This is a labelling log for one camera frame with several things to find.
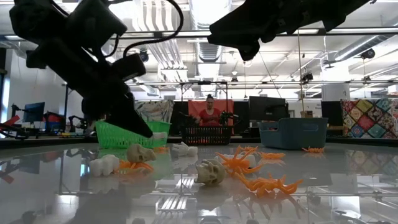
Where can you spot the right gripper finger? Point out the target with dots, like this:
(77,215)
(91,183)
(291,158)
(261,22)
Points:
(248,51)
(233,28)

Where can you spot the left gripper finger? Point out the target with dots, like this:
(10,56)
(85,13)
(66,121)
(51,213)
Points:
(93,109)
(124,118)

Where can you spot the beige plastic skull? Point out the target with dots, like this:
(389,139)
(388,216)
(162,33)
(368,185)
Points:
(138,153)
(210,172)

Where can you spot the orange plastic spider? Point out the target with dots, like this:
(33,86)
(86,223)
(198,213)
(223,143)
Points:
(248,148)
(136,166)
(313,149)
(237,163)
(267,185)
(271,155)

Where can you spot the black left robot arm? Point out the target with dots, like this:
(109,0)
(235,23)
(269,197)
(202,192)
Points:
(34,18)

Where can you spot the green plastic basket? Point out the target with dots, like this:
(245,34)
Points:
(109,141)

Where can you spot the leaf print cloth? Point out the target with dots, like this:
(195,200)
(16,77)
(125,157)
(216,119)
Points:
(155,110)

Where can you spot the black partition panel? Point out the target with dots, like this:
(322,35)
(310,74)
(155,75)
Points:
(241,118)
(180,118)

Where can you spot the black computer monitor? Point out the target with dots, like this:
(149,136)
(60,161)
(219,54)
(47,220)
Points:
(34,112)
(267,109)
(331,113)

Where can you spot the black ceiling spotlight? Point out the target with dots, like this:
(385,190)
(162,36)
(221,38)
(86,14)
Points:
(368,53)
(143,56)
(307,77)

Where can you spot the orange cloth backdrop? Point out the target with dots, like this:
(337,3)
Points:
(194,109)

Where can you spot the person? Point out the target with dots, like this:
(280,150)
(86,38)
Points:
(210,116)

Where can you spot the red background bar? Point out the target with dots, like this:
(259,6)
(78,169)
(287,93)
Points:
(11,120)

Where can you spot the black curved bar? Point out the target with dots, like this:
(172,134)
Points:
(12,132)

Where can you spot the black plastic basket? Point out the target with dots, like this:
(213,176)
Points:
(206,136)

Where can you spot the small cardboard box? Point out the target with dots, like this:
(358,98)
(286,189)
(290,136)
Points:
(306,114)

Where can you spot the teal plastic bin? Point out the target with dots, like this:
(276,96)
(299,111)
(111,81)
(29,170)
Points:
(292,133)

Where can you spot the colourful patchwork quilt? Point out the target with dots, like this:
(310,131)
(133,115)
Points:
(370,119)

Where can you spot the silver ventilation duct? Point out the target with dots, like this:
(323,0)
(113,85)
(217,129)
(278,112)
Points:
(357,46)
(205,53)

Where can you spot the black overhead frame beam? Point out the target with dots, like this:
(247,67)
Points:
(186,34)

